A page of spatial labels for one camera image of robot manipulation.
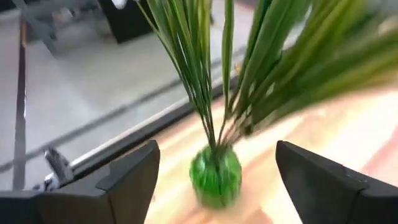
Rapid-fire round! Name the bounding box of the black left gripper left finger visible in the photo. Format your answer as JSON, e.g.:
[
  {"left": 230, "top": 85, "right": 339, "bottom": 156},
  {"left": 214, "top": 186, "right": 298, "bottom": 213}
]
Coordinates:
[{"left": 0, "top": 139, "right": 161, "bottom": 224}]

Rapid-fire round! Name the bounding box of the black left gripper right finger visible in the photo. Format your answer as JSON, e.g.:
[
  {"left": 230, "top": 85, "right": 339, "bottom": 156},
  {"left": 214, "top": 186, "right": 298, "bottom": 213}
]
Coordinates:
[{"left": 275, "top": 139, "right": 398, "bottom": 224}]

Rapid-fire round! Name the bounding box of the green glass vase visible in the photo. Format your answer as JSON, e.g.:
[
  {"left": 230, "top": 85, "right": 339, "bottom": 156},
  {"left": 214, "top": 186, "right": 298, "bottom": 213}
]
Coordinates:
[{"left": 188, "top": 143, "right": 243, "bottom": 210}]

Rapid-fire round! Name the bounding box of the black box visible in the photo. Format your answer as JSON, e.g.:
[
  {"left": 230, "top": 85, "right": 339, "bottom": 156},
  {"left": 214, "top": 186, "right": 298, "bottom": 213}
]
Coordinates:
[{"left": 98, "top": 0, "right": 154, "bottom": 44}]

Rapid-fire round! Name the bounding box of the silver corner bracket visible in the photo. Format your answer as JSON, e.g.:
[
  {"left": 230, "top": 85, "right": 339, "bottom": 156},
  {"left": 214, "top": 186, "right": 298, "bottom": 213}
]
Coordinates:
[{"left": 32, "top": 146, "right": 75, "bottom": 191}]

